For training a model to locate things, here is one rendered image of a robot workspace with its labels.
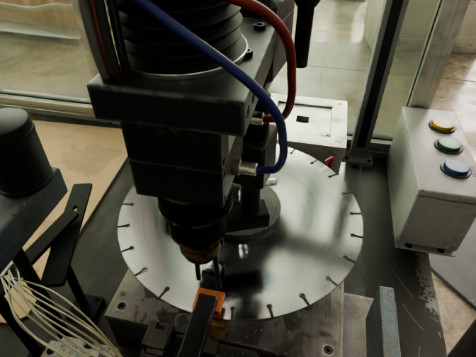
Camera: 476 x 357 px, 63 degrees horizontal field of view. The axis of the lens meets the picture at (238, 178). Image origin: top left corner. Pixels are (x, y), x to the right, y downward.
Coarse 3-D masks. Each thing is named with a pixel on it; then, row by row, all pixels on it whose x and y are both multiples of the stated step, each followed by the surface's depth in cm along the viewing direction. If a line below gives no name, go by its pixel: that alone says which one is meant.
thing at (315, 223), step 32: (288, 160) 62; (128, 192) 56; (288, 192) 56; (320, 192) 56; (128, 224) 51; (160, 224) 51; (288, 224) 51; (320, 224) 51; (352, 224) 51; (128, 256) 47; (160, 256) 47; (224, 256) 47; (256, 256) 47; (288, 256) 47; (320, 256) 47; (352, 256) 47; (160, 288) 44; (192, 288) 44; (224, 288) 44; (256, 288) 44; (288, 288) 44; (320, 288) 44; (256, 320) 41
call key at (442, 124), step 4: (436, 120) 78; (440, 120) 78; (444, 120) 78; (448, 120) 78; (432, 124) 78; (436, 124) 77; (440, 124) 77; (444, 124) 77; (448, 124) 77; (452, 124) 77; (436, 128) 77; (440, 128) 77; (444, 128) 76; (448, 128) 76; (452, 128) 77
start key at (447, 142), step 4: (440, 140) 73; (444, 140) 73; (448, 140) 73; (452, 140) 73; (456, 140) 73; (440, 144) 72; (444, 144) 72; (448, 144) 72; (452, 144) 72; (456, 144) 72; (460, 144) 72; (444, 148) 72; (448, 148) 71; (452, 148) 71; (456, 148) 71
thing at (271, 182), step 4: (268, 180) 50; (272, 180) 50; (276, 180) 50; (232, 184) 49; (236, 184) 49; (268, 184) 50; (272, 184) 50; (276, 184) 50; (232, 188) 49; (236, 188) 49; (232, 192) 50; (236, 192) 49; (236, 196) 50; (236, 200) 51
